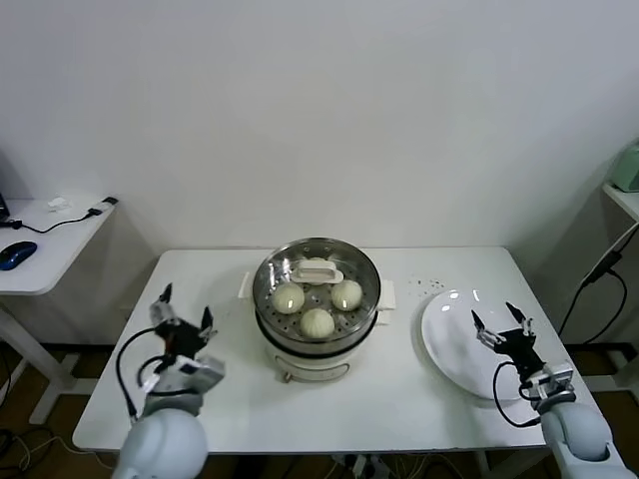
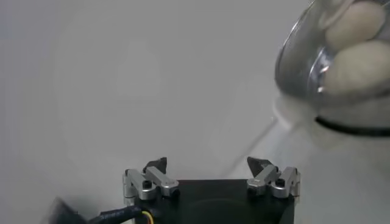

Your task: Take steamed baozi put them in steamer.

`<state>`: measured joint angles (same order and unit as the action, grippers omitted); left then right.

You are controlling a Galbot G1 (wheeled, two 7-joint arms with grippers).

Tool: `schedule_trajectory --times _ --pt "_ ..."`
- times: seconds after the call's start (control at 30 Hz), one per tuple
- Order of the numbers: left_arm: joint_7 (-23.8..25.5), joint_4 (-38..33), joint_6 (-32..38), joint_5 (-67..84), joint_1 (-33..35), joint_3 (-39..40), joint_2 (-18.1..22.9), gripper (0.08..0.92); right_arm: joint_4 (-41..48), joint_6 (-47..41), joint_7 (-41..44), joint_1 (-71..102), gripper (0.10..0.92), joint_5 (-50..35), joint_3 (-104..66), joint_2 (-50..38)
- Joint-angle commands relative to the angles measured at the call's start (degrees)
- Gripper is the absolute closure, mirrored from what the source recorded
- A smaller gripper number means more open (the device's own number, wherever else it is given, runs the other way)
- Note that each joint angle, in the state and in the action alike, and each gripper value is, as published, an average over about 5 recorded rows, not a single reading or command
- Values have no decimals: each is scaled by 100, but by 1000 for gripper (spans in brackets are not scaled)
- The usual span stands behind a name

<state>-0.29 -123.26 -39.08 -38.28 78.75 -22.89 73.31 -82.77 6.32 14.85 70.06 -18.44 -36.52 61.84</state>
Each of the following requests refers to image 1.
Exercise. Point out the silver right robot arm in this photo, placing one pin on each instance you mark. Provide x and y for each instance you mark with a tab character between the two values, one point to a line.
584	439

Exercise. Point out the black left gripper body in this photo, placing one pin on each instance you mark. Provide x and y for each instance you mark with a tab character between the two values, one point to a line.
184	338

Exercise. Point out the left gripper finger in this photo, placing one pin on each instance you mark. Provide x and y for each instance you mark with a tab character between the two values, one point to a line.
162	308
207	324

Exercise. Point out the small dark adapter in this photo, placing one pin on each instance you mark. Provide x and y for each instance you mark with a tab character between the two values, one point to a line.
109	201

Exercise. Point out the small crumpled white object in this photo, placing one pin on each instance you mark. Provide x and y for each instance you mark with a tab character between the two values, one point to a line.
57	204

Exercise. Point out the white side desk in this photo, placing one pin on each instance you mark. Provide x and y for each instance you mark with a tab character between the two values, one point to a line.
65	249

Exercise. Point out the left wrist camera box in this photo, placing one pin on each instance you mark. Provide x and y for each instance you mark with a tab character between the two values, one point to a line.
202	370

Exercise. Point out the white power strip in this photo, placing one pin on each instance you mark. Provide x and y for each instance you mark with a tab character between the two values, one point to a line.
372	466

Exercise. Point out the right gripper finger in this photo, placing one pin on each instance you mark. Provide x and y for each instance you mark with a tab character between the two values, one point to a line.
519	315
480	328

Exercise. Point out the dark laptop edge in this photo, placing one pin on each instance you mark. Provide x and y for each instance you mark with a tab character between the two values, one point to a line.
3	207

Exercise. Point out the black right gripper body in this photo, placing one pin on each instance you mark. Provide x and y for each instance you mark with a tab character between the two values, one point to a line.
519	348

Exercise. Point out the white round plate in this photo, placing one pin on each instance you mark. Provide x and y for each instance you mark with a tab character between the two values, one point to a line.
449	344

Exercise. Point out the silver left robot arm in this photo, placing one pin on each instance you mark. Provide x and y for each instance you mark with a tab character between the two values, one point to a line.
165	439

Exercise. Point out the blue computer mouse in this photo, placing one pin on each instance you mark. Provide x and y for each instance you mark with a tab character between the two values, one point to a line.
17	254

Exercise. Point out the perforated steel steamer basket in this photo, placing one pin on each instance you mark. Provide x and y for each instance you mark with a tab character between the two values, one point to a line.
314	348

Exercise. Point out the pale green appliance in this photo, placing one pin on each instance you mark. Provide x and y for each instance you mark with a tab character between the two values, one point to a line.
626	169

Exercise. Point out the cream electric cooking pot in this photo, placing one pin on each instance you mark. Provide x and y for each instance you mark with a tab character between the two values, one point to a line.
309	369

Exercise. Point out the white steamed baozi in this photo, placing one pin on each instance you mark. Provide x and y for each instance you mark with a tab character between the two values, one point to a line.
346	294
288	298
316	323
314	260

